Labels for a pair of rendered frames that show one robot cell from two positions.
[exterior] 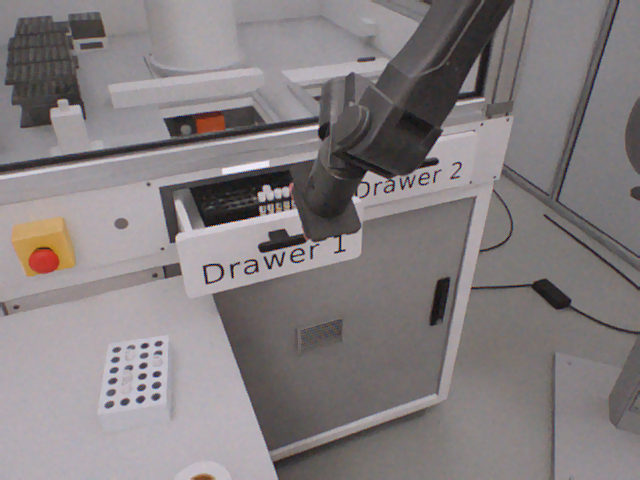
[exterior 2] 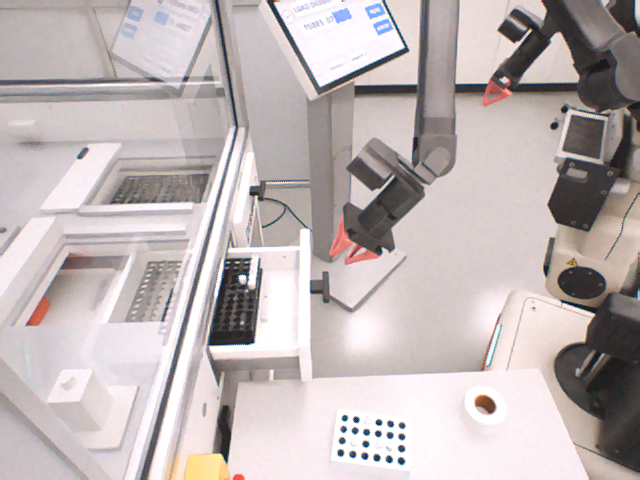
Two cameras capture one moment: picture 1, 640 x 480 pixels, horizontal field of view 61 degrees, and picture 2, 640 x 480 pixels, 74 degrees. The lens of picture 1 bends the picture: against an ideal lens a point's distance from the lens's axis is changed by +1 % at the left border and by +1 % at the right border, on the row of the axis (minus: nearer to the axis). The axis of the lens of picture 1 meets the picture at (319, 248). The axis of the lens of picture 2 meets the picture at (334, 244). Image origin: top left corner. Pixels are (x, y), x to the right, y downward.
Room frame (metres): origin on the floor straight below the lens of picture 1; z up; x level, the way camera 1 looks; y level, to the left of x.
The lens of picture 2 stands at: (0.44, 0.56, 1.49)
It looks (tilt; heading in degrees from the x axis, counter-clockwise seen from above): 42 degrees down; 289
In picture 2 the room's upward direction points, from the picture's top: straight up
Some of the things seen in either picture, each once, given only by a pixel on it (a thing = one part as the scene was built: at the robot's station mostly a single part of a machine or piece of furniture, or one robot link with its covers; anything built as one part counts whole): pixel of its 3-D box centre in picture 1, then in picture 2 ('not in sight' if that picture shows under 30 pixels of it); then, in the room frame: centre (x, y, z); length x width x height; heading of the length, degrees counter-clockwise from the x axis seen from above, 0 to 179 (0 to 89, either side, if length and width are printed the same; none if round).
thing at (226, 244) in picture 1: (275, 246); (305, 298); (0.67, 0.07, 0.87); 0.29 x 0.02 x 0.11; 112
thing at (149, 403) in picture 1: (138, 381); (371, 443); (0.49, 0.25, 0.78); 0.12 x 0.08 x 0.04; 12
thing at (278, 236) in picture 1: (280, 238); (319, 286); (0.65, 0.06, 0.91); 0.07 x 0.04 x 0.01; 112
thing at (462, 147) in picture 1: (408, 170); (247, 201); (0.92, -0.17, 0.87); 0.29 x 0.02 x 0.11; 112
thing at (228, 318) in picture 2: (241, 189); (199, 303); (0.86, 0.14, 0.87); 0.22 x 0.18 x 0.06; 22
